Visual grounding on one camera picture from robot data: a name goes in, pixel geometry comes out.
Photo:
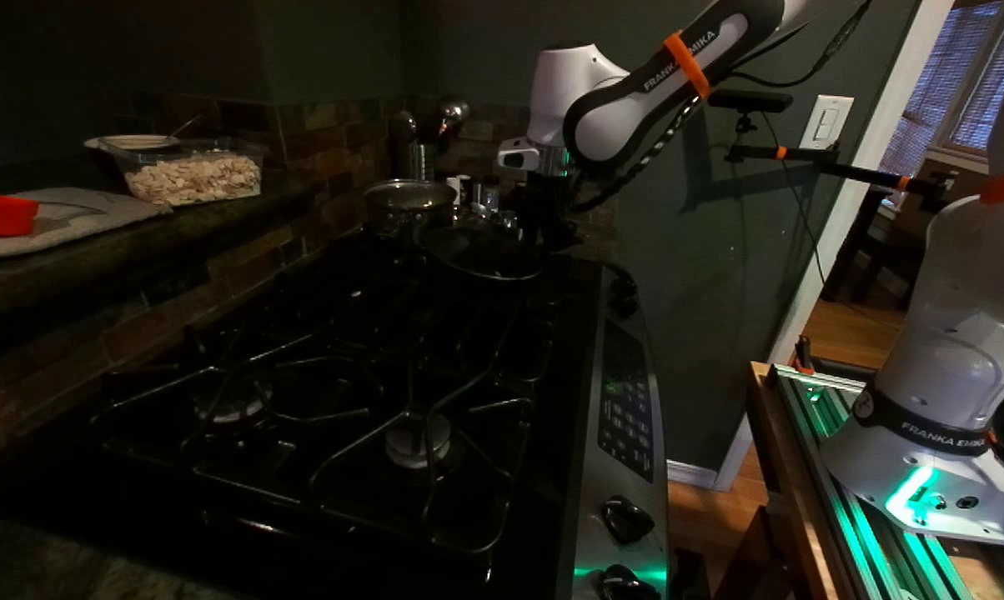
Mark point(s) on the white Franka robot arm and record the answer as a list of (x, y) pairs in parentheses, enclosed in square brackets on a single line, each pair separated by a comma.
[(622, 112)]

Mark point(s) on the glass container of popcorn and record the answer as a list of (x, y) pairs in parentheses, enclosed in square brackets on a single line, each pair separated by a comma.
[(194, 175)]

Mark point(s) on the steel utensils in holder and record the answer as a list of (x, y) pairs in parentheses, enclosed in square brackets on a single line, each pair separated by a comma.
[(418, 154)]

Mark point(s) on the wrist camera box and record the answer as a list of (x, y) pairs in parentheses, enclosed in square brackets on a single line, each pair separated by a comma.
[(517, 154)]

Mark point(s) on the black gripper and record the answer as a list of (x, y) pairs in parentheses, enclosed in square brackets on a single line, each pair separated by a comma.
[(548, 204)]

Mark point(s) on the white light switch plate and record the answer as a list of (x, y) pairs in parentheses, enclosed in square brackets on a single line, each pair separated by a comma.
[(824, 121)]

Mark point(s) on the white cutting board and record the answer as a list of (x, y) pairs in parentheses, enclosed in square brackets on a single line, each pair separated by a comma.
[(87, 210)]

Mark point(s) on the red bowl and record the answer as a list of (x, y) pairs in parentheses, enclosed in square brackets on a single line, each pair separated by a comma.
[(1, 214)]

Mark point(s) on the bright window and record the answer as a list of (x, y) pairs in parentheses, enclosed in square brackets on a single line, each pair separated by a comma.
[(984, 86)]

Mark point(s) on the black gas stove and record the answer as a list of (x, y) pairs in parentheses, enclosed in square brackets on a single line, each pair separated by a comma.
[(356, 366)]

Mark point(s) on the robot mounting table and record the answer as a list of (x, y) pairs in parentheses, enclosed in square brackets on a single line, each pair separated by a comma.
[(813, 478)]

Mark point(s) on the black camera bar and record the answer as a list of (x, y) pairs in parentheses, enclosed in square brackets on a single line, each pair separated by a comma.
[(751, 100)]

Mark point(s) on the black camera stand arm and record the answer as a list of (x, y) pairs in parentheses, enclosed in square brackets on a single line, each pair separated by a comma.
[(844, 168)]

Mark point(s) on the black stove knob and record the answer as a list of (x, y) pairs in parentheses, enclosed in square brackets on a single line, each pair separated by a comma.
[(625, 518), (622, 276), (625, 301), (625, 582)]

